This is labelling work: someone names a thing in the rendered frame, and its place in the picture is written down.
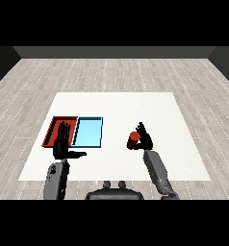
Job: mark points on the light blue shallow open box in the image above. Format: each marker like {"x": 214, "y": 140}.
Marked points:
{"x": 88, "y": 132}

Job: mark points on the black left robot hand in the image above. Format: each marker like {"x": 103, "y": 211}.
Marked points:
{"x": 61, "y": 147}

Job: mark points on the red shallow open box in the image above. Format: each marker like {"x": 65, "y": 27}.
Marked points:
{"x": 53, "y": 133}

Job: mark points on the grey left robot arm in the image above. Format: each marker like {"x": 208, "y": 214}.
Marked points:
{"x": 56, "y": 181}

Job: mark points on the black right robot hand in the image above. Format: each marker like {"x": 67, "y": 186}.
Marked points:
{"x": 146, "y": 141}

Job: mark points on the small red can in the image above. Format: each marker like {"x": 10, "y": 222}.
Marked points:
{"x": 133, "y": 138}

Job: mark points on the dark grey robot body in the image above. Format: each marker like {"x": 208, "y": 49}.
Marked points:
{"x": 114, "y": 192}

